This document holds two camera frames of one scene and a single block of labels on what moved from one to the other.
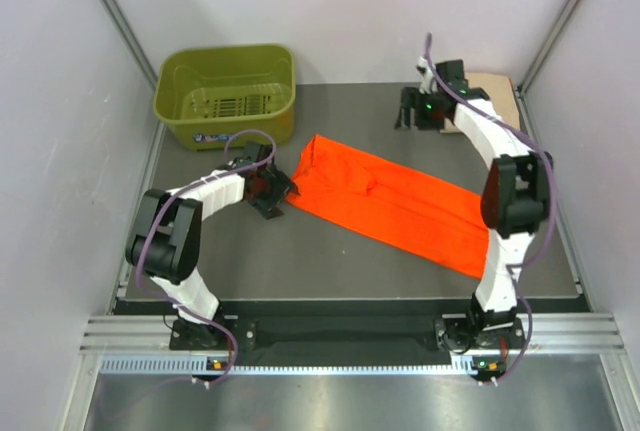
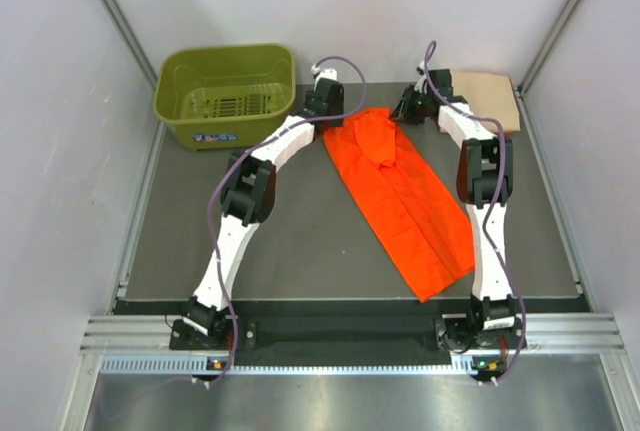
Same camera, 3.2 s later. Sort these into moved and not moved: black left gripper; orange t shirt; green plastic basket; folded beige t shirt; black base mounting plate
Moved: orange t shirt; black left gripper
Not moved: black base mounting plate; folded beige t shirt; green plastic basket
